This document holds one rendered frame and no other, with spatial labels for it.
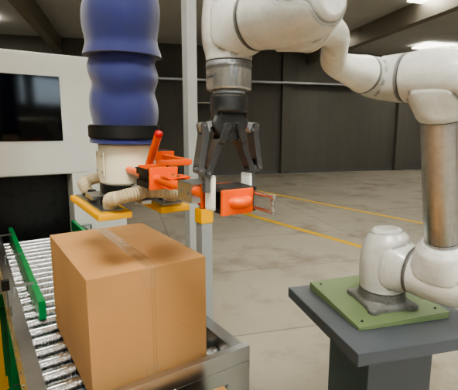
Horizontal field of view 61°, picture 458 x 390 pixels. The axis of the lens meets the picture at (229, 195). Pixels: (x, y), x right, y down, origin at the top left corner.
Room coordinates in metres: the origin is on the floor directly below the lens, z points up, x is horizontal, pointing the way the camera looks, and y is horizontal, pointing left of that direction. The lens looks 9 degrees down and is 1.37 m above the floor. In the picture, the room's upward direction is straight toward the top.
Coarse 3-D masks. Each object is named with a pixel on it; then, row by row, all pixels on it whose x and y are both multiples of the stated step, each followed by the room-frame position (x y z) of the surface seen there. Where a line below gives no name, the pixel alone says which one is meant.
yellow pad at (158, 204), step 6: (150, 198) 1.28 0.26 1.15; (156, 198) 1.28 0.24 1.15; (144, 204) 1.28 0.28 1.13; (150, 204) 1.23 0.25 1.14; (156, 204) 1.21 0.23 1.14; (162, 204) 1.20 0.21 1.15; (168, 204) 1.21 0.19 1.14; (174, 204) 1.21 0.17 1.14; (180, 204) 1.21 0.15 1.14; (186, 204) 1.22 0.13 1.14; (156, 210) 1.20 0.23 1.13; (162, 210) 1.17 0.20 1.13; (168, 210) 1.18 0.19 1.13; (174, 210) 1.19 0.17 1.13; (180, 210) 1.20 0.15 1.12
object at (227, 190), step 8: (216, 184) 0.79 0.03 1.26; (224, 184) 0.80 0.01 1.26; (232, 184) 0.80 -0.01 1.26; (200, 192) 0.79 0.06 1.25; (216, 192) 0.76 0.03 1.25; (224, 192) 0.72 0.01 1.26; (232, 192) 0.73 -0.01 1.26; (240, 192) 0.75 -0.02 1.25; (248, 192) 0.76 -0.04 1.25; (200, 200) 0.79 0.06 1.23; (216, 200) 0.76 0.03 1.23; (224, 200) 0.73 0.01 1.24; (216, 208) 0.76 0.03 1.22; (224, 208) 0.73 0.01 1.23; (232, 208) 0.74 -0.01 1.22; (240, 208) 0.75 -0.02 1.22; (248, 208) 0.76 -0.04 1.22
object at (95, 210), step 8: (72, 200) 1.31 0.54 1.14; (80, 200) 1.25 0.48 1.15; (88, 200) 1.23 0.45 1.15; (96, 200) 1.23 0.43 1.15; (88, 208) 1.14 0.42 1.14; (96, 208) 1.12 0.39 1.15; (120, 208) 1.12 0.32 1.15; (96, 216) 1.07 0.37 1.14; (104, 216) 1.07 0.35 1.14; (112, 216) 1.08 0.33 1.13; (120, 216) 1.09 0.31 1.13; (128, 216) 1.11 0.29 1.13
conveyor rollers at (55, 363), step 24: (48, 240) 2.89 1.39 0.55; (48, 264) 2.37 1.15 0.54; (24, 288) 1.98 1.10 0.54; (48, 288) 1.97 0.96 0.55; (24, 312) 1.73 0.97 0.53; (48, 312) 1.71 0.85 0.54; (48, 336) 1.47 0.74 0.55; (48, 360) 1.31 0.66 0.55; (72, 360) 1.34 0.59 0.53; (48, 384) 1.21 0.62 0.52; (72, 384) 1.18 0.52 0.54
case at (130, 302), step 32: (128, 224) 1.74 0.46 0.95; (64, 256) 1.31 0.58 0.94; (96, 256) 1.28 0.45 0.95; (128, 256) 1.28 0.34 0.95; (160, 256) 1.28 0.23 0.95; (192, 256) 1.28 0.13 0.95; (64, 288) 1.35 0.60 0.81; (96, 288) 1.08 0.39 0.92; (128, 288) 1.14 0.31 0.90; (160, 288) 1.19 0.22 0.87; (192, 288) 1.26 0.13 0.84; (64, 320) 1.39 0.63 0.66; (96, 320) 1.08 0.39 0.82; (128, 320) 1.13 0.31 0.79; (160, 320) 1.19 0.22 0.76; (192, 320) 1.26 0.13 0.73; (96, 352) 1.08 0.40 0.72; (128, 352) 1.13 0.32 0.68; (160, 352) 1.19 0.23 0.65; (192, 352) 1.25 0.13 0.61; (96, 384) 1.07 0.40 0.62
